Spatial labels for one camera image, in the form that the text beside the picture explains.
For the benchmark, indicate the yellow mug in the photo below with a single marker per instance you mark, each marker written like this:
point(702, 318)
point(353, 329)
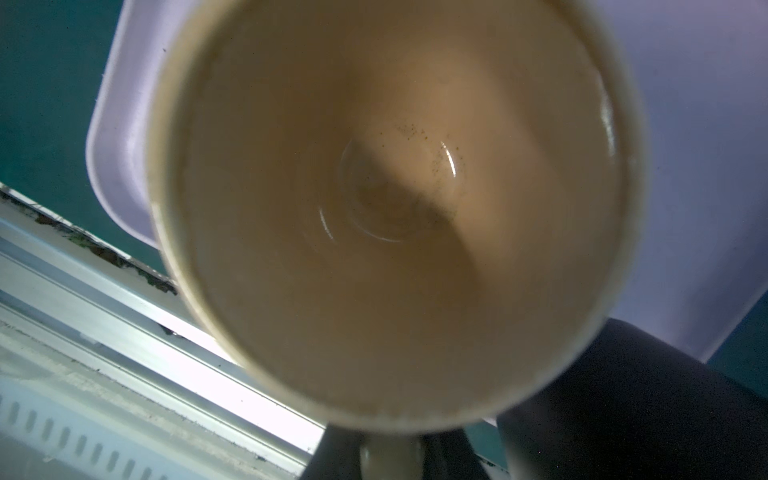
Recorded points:
point(399, 217)

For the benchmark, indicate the black mug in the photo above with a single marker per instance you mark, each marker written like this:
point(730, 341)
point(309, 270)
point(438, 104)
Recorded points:
point(634, 407)

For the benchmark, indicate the lilac plastic tray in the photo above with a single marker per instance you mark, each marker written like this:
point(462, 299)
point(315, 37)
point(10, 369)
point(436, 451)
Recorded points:
point(700, 281)

